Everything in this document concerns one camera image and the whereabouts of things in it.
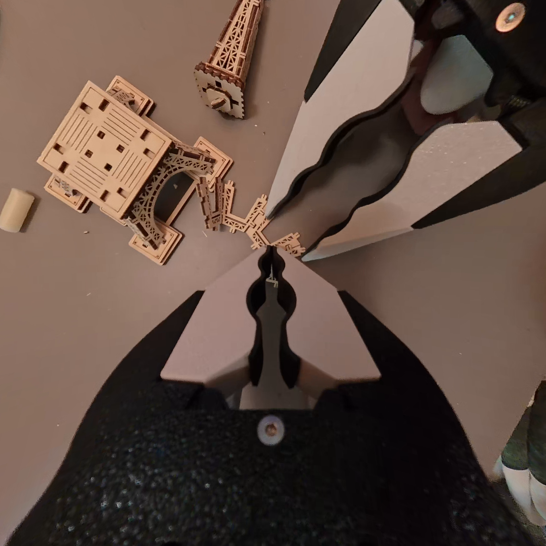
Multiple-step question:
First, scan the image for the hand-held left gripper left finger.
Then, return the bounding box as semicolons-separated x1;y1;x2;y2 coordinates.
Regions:
160;246;272;407

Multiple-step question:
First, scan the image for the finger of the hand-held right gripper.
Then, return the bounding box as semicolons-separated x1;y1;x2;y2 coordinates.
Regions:
302;121;524;262
264;0;494;219

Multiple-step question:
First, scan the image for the printed green cloth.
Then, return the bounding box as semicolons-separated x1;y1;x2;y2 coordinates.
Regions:
495;380;546;526

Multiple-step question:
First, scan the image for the wooden lattice arch piece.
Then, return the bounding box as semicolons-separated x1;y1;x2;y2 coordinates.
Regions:
249;231;306;259

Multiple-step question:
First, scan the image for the chain of wooden lattice arches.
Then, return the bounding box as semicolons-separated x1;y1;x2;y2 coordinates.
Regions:
195;178;270;234

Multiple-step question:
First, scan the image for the wooden tower base model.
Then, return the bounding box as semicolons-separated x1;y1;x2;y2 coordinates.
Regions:
36;76;234;266

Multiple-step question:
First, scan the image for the wooden tower spire model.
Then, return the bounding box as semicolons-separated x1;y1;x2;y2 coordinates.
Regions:
194;0;265;120

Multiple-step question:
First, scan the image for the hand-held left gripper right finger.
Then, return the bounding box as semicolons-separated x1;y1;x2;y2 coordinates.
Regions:
272;246;382;407

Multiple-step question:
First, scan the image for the pale wax cylinder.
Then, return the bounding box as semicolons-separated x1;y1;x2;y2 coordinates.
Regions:
0;188;36;233

